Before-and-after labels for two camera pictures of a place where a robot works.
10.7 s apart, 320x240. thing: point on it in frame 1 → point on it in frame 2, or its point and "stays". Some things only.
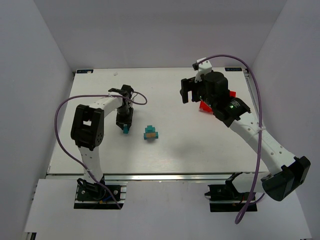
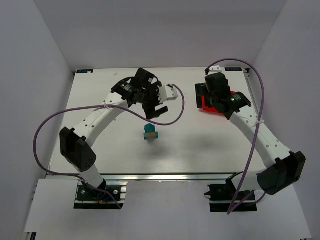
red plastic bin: x=205 y=108 stays
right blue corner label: x=233 y=69 stays
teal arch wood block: x=144 y=135 stays
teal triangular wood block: x=125 y=129 → x=149 y=128
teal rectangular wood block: x=153 y=130 stays
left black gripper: x=124 y=120 → x=151 y=100
